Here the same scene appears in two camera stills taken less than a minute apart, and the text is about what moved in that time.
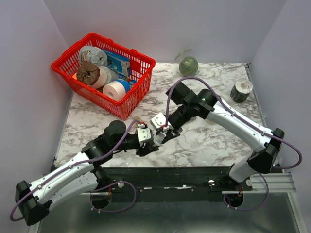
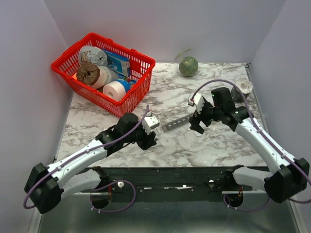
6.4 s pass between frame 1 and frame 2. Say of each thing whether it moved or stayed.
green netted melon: stayed
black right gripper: moved
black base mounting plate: stayed
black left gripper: moved
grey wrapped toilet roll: stayed
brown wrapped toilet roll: stayed
